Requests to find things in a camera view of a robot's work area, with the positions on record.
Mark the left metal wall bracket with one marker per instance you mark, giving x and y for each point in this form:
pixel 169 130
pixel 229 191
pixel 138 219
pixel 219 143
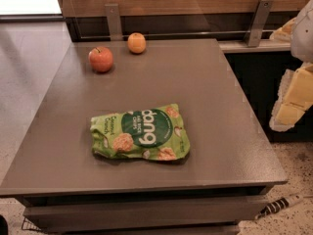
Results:
pixel 114 22

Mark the metal wall bracket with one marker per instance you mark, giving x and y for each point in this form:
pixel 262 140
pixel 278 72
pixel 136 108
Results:
pixel 114 22
pixel 254 34

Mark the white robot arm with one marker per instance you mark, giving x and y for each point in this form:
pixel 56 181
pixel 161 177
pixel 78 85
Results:
pixel 302 35

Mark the wire rack under table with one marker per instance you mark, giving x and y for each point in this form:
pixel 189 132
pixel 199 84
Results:
pixel 27 225

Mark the green rice chip bag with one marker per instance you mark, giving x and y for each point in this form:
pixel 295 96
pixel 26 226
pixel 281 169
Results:
pixel 155 134

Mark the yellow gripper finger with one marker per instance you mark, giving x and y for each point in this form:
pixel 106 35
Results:
pixel 283 33
pixel 295 98

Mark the red apple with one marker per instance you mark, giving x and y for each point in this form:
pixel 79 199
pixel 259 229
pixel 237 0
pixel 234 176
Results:
pixel 101 59

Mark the orange fruit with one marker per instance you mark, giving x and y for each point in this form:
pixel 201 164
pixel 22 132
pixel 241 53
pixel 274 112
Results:
pixel 136 43

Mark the grey table with drawers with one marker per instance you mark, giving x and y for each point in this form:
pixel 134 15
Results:
pixel 230 168

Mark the right metal wall bracket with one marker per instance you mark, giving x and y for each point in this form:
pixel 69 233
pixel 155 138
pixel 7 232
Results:
pixel 254 34

